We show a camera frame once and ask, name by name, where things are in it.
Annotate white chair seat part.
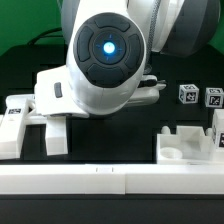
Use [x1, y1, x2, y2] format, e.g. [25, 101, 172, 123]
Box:
[156, 126, 224, 165]

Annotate white chair back frame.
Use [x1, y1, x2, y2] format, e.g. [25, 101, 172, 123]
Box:
[0, 94, 68, 160]

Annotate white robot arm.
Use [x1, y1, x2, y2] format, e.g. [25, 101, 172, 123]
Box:
[35, 0, 221, 117]

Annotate white tagged cube left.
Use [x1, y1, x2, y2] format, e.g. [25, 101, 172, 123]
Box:
[179, 84, 199, 104]

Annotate white tagged cube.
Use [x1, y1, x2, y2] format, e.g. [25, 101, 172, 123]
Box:
[179, 84, 199, 104]
[205, 87, 224, 108]

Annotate white tagged cube right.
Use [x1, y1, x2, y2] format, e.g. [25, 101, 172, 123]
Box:
[205, 87, 224, 108]

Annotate white front rail bar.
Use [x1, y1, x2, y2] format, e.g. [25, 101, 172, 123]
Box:
[0, 165, 224, 195]

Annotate black cable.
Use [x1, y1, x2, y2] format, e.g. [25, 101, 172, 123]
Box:
[26, 26, 68, 46]

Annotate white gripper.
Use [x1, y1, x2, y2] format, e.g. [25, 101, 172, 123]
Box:
[34, 64, 168, 118]

